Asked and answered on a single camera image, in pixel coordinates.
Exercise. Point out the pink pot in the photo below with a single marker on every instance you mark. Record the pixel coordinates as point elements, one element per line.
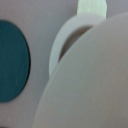
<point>66,36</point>

